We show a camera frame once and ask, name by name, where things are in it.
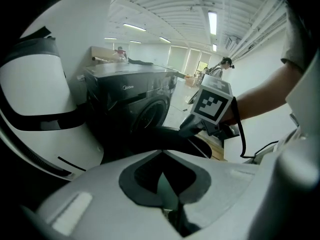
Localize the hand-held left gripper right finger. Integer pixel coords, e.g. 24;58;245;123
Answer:
163;148;263;240

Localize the person's right forearm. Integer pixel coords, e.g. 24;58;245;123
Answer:
221;63;305;125

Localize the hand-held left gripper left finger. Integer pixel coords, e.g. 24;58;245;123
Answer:
34;148;182;240

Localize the open brown cardboard box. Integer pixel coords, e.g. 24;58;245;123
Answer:
89;45;119;65

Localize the person's grey shirt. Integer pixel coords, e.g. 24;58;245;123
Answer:
280;0;320;75

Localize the black cloth pouch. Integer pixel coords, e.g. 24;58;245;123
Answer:
128;58;154;66

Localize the white and black machine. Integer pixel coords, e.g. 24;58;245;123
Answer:
0;25;105;183

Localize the wooden slat board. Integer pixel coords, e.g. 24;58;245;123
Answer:
194;132;226;162

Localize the clear bottle with red cap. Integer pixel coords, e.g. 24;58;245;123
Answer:
113;48;128;63

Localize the black washing machine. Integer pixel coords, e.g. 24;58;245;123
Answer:
83;62;180;145

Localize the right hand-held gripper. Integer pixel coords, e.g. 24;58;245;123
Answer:
178;74;241;140

